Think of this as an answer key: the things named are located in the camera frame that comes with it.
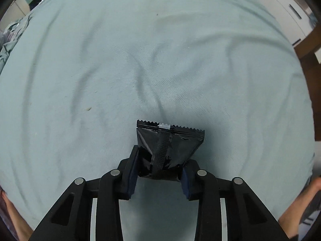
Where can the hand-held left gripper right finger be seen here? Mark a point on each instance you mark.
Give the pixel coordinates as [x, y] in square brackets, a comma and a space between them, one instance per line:
[186, 186]

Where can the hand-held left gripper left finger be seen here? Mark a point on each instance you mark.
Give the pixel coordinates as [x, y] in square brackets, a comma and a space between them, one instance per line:
[131, 180]

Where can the black snack packet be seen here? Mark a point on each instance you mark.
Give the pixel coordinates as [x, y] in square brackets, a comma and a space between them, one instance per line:
[173, 148]

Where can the person's left leg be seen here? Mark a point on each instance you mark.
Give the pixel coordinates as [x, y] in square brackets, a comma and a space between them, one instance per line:
[15, 218]

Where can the teal bed sheet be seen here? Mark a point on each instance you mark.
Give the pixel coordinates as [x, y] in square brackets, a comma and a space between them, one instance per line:
[163, 55]

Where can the brown wooden furniture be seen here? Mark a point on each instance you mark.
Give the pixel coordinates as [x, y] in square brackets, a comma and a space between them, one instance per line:
[311, 85]

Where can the crumpled grey-green blanket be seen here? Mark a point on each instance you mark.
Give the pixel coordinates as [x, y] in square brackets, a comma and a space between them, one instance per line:
[11, 40]

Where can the white cabinet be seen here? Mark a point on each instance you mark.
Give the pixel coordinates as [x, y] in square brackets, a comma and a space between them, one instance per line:
[283, 7]

